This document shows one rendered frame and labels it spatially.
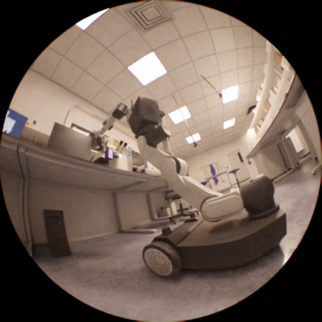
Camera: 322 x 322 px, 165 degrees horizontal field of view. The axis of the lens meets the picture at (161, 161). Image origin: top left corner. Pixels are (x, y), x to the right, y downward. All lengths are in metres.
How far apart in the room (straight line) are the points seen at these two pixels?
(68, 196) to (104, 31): 2.57
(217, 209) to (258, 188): 0.21
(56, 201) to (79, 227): 0.45
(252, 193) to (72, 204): 1.76
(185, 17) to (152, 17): 0.55
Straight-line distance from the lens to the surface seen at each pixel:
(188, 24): 2.53
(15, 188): 1.64
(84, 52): 2.48
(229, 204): 0.53
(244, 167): 6.84
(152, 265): 0.63
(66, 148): 1.27
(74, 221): 1.66
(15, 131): 1.41
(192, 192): 0.62
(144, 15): 2.32
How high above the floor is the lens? 0.38
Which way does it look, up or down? 21 degrees up
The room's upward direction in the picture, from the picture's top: 13 degrees counter-clockwise
